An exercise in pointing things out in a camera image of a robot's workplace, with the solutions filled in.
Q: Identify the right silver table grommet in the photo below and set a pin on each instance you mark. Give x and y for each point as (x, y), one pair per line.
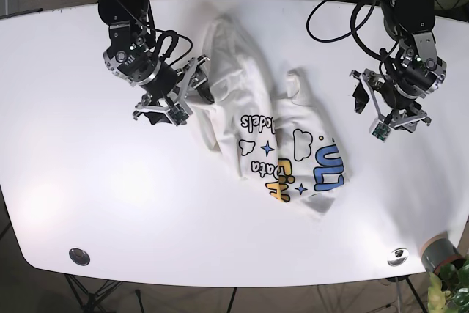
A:
(397, 257)

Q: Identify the left silver table grommet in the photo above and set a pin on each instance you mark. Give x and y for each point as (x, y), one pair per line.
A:
(79, 256)

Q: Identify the green potted plant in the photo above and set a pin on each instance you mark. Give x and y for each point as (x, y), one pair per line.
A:
(448, 290)

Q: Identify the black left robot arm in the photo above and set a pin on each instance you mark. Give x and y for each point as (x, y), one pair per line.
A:
(407, 22)

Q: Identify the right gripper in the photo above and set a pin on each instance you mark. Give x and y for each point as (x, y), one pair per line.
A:
(140, 60)

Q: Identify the silver table grommet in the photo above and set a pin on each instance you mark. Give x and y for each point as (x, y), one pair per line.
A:
(79, 256)
(397, 257)

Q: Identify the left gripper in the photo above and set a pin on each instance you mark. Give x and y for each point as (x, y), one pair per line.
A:
(415, 71)

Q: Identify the grey plant pot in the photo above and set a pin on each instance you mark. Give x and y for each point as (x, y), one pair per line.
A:
(439, 251)

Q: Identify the white printed T-shirt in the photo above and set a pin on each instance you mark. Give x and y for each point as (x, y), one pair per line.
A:
(280, 141)

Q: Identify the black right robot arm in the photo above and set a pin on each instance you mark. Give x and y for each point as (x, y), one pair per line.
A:
(131, 15)

